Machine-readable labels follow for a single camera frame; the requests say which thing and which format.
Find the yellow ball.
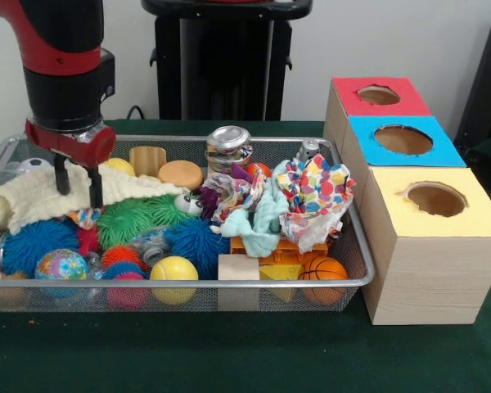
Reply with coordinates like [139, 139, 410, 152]
[150, 255, 200, 306]

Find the wooden box with three holes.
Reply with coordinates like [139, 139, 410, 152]
[322, 75, 491, 327]

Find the black stand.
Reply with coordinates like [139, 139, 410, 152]
[453, 7, 491, 151]

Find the crushed silver metal can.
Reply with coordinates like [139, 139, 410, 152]
[205, 125, 255, 174]

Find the globe print ball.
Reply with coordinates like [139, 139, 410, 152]
[34, 248, 89, 298]

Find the black and white soccer ball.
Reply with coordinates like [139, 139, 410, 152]
[20, 157, 53, 169]

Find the shallow clear mesh bin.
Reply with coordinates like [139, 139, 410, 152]
[0, 133, 376, 314]

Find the crushed bottle with blue label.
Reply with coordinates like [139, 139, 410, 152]
[129, 228, 177, 267]

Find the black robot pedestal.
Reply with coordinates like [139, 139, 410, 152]
[141, 0, 314, 122]

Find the blue spiky ball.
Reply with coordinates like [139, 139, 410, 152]
[2, 220, 79, 276]
[165, 219, 230, 280]

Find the colourful spotted cloth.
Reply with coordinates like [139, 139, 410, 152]
[276, 153, 357, 253]

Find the cream knitted cloth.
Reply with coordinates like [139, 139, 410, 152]
[0, 163, 189, 237]

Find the light teal cloth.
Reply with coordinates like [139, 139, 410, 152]
[220, 161, 295, 258]

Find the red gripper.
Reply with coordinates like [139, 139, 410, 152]
[24, 118, 118, 209]

